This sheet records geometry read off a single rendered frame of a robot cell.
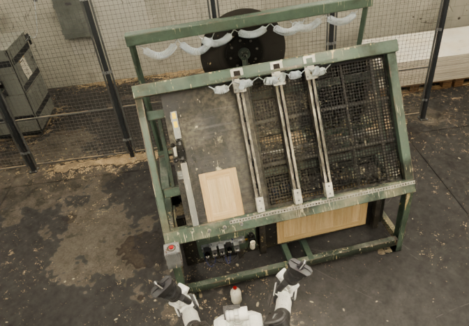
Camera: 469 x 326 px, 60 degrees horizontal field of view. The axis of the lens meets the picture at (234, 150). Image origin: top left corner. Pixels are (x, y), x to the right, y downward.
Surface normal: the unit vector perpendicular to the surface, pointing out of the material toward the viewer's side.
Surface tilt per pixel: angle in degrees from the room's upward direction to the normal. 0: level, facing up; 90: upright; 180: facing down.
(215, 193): 59
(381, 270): 0
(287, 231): 90
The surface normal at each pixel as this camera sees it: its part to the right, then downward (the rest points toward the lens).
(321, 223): 0.20, 0.56
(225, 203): 0.12, 0.07
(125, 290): -0.10, -0.80
